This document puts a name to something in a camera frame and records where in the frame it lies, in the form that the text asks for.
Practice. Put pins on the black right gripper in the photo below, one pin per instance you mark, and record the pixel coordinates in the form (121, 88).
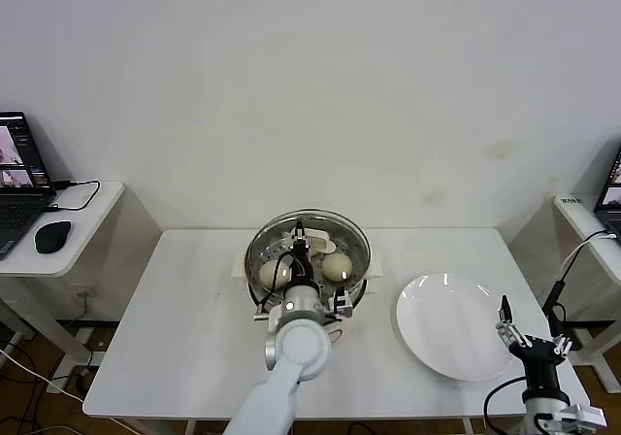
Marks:
(538, 357)

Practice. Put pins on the white steamed baozi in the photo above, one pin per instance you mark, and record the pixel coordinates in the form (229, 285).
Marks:
(336, 266)
(269, 275)

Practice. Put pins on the cream electric cooking pot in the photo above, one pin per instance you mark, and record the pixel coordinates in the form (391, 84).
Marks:
(345, 327)

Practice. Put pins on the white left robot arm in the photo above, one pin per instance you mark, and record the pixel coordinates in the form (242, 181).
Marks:
(301, 347)

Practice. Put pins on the perforated steel steamer basket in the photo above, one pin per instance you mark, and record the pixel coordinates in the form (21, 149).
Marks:
(376, 262)

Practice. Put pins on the small printed label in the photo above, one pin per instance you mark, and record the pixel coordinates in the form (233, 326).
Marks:
(571, 201)

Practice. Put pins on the black open laptop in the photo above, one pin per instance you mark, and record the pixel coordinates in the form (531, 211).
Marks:
(19, 211)
(612, 207)

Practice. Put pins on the white wall outlet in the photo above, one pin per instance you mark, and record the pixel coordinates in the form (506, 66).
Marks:
(83, 291)

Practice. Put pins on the white table leg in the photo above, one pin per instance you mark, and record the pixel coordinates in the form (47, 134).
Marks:
(468, 426)
(190, 428)

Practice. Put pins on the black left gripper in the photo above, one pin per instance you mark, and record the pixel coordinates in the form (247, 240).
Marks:
(302, 265)

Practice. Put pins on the round glass pot lid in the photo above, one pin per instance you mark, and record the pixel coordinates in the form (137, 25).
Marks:
(349, 241)

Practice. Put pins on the black computer mouse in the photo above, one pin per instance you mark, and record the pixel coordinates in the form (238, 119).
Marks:
(52, 236)

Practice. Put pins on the white round plate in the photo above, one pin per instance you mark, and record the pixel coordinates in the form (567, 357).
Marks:
(446, 328)

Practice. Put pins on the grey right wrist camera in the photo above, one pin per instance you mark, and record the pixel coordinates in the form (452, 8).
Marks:
(582, 415)

